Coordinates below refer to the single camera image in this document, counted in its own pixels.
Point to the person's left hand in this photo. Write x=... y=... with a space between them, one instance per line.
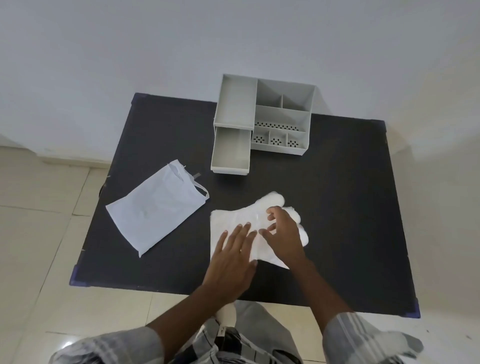
x=230 y=266

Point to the person's right hand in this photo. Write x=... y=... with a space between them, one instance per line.
x=285 y=240

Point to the person's right thumb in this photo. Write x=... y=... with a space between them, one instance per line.
x=267 y=235

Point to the person's left thumb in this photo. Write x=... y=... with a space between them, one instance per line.
x=254 y=267

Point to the person's left little finger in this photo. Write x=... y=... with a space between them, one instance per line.
x=224 y=240

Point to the person's left middle finger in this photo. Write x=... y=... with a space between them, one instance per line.
x=244 y=233

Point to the clear plastic disposable glove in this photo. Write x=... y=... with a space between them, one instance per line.
x=232 y=221

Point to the person's right forearm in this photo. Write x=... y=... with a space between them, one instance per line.
x=318 y=292

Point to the person's left forearm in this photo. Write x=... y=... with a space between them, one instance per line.
x=187 y=318

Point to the grey trousers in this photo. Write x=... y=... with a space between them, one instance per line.
x=258 y=322

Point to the grey organizer drawer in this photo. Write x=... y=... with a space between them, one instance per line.
x=230 y=150

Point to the grey plastic desk organizer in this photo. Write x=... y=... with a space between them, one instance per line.
x=281 y=112

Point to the purple table corner guard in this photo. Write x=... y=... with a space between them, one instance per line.
x=75 y=279
x=414 y=312

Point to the grey plaid shirt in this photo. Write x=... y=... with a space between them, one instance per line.
x=112 y=347

